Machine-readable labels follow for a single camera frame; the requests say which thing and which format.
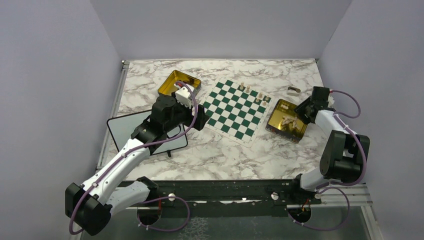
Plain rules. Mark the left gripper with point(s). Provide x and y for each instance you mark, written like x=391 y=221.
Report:
x=201 y=118

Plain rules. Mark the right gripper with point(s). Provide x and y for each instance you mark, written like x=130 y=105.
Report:
x=299 y=110

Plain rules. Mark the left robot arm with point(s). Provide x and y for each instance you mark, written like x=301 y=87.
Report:
x=91 y=204

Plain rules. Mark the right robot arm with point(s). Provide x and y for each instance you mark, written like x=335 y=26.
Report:
x=344 y=158

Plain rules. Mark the pile of light chess pieces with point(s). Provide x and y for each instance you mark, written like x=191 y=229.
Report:
x=289 y=120

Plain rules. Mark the green white chess board mat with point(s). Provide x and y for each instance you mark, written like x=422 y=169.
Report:
x=233 y=113

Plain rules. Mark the gold tin with light pieces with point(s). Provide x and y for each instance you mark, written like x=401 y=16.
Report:
x=273 y=127

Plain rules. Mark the gold tin with dark pieces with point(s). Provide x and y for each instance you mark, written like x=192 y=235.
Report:
x=172 y=83

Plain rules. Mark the beige stapler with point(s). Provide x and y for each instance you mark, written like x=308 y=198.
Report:
x=293 y=91

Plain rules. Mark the small whiteboard with stand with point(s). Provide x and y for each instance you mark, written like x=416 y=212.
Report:
x=137 y=137

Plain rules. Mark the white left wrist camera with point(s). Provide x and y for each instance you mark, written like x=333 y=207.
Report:
x=183 y=95

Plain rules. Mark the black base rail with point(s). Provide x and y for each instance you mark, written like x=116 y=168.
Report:
x=227 y=198

